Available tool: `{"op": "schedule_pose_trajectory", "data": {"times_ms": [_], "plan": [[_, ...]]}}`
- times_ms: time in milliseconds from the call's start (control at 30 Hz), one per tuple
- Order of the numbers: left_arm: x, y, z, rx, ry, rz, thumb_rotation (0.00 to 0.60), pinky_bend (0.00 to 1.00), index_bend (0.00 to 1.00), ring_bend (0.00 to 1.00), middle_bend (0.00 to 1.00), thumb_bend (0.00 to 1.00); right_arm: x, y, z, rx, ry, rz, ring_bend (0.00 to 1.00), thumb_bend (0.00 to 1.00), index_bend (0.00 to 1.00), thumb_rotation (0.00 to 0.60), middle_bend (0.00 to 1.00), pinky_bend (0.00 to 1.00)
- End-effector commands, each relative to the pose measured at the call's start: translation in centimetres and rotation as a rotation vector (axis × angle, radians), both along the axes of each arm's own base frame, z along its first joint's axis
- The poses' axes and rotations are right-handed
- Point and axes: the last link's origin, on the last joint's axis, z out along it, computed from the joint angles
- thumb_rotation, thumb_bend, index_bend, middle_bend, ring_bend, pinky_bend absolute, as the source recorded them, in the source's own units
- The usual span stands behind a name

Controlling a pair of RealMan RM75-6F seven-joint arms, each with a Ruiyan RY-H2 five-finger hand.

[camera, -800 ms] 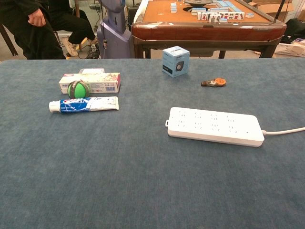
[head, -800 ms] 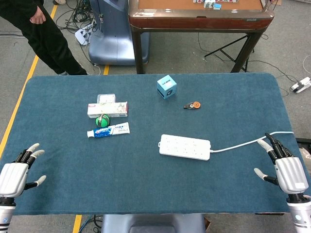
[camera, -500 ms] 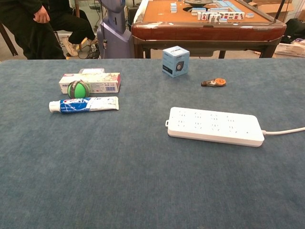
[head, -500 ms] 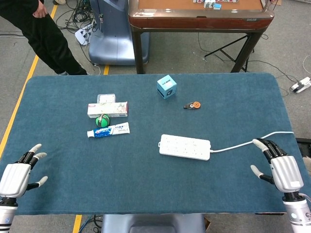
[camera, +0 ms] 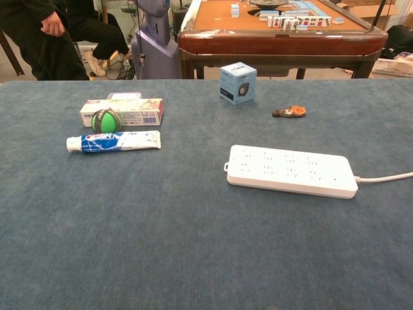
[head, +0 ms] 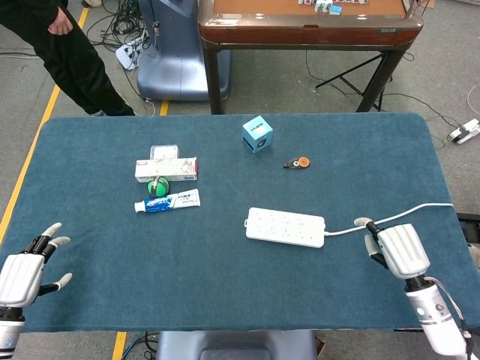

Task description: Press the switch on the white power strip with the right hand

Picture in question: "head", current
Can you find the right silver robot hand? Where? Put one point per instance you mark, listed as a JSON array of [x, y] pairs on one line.
[[405, 251]]

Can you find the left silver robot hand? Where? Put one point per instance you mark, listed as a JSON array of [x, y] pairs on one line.
[[18, 277]]

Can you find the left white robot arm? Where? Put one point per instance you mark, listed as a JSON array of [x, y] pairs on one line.
[[7, 337]]

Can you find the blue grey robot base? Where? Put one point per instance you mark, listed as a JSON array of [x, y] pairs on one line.
[[176, 56]]

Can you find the white floor power strip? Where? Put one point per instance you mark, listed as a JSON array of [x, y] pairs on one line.
[[467, 132], [129, 52]]

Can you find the black box on floor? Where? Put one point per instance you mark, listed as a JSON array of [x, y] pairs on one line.
[[468, 225]]

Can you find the orange black correction tape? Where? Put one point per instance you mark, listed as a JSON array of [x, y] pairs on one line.
[[302, 162]]

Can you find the green black ball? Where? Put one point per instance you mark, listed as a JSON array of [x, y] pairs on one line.
[[158, 186]]

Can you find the blue white toothpaste tube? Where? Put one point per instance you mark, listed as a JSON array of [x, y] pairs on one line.
[[168, 201]]

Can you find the white toothpaste carton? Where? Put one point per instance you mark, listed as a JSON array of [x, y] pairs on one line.
[[165, 168]]

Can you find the light blue cube box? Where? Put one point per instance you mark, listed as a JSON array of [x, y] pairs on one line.
[[257, 133]]

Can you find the blue table cloth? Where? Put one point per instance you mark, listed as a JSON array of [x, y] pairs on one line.
[[210, 270]]

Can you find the small clear plastic box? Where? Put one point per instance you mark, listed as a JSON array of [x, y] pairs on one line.
[[164, 152]]

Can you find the person in black clothes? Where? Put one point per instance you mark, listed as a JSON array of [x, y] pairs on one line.
[[71, 60]]

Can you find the brown mahjong table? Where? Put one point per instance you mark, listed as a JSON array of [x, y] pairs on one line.
[[307, 33]]

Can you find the blue backed mahjong tile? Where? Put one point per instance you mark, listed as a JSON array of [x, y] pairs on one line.
[[336, 10]]

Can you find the upright white mahjong tile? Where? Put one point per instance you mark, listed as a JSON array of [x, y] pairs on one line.
[[322, 6]]

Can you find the grey blue robot pedestal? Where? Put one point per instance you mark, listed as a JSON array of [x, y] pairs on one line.
[[236, 345]]

